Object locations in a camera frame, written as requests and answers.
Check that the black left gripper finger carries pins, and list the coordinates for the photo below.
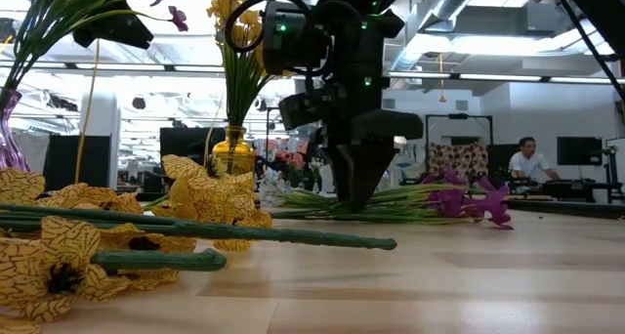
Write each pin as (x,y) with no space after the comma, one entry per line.
(119,15)
(117,36)

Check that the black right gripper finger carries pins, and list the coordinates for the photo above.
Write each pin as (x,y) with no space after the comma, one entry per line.
(363,178)

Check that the purple flower bunch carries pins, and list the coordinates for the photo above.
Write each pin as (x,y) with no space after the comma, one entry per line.
(488,204)
(44,26)
(97,213)
(293,236)

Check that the yellow glass vase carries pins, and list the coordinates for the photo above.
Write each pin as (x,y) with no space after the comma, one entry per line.
(233,153)

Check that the purple glass vase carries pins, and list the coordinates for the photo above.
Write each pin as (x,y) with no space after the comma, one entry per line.
(7,143)

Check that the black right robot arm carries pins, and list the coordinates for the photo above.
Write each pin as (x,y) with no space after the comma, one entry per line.
(351,26)

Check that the pink background flowers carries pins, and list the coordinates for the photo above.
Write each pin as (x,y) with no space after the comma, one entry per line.
(293,159)

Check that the long ceiling light strip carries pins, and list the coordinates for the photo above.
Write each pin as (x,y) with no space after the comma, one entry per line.
(195,68)
(122,67)
(586,80)
(498,77)

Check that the white blue patterned cloth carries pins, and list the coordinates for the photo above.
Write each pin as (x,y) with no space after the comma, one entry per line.
(409,168)

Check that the black round ceiling fixture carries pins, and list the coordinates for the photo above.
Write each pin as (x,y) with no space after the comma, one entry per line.
(138,103)

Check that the white column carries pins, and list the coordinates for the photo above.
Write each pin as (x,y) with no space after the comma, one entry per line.
(105,119)

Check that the thin tan stalk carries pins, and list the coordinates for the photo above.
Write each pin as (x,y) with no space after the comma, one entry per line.
(85,124)

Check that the black panel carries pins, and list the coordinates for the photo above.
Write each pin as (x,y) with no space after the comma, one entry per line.
(500,163)
(73,160)
(193,143)

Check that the person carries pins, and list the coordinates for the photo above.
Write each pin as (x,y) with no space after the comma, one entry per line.
(527,165)

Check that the black monitor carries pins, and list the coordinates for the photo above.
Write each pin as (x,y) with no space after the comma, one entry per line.
(578,151)

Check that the black background desk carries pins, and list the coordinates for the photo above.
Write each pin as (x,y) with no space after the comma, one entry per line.
(581,185)

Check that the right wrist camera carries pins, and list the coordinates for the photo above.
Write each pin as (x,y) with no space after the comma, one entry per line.
(307,112)

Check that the black metal frame stand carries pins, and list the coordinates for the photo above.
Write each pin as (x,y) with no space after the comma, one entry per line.
(459,115)

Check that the camera on stand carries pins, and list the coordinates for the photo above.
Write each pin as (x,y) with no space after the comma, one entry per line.
(611,151)

